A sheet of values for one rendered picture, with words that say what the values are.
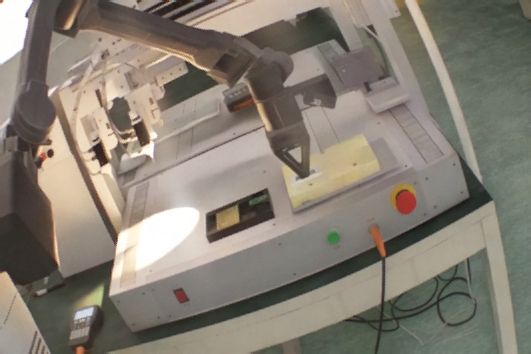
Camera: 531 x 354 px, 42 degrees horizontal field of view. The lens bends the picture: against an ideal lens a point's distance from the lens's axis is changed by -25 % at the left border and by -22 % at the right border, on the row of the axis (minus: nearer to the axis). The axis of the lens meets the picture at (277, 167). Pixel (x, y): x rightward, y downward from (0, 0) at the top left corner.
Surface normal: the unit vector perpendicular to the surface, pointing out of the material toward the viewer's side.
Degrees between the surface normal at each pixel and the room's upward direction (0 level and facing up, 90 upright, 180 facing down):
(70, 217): 90
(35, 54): 58
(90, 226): 90
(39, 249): 109
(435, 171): 90
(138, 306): 90
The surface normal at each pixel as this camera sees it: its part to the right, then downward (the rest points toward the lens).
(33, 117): 0.58, -0.65
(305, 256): 0.07, 0.31
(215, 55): 0.22, 0.71
